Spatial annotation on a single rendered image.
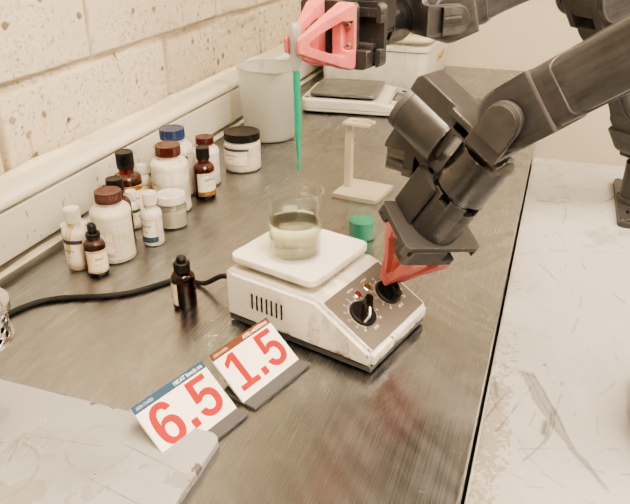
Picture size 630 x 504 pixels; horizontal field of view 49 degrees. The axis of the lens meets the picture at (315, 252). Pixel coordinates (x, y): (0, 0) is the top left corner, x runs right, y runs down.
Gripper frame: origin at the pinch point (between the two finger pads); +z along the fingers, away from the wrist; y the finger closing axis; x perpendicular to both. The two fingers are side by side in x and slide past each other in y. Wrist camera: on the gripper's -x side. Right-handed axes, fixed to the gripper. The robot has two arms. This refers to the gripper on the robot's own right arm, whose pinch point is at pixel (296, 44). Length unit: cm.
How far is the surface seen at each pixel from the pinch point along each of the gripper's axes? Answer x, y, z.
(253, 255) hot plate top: 23.2, -4.2, 3.7
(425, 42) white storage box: 20, -38, -105
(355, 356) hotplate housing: 30.2, 10.8, 5.6
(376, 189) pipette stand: 32, -13, -39
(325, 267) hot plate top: 23.3, 4.2, 1.4
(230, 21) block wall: 11, -65, -63
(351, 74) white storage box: 29, -57, -100
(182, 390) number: 28.5, 1.2, 21.3
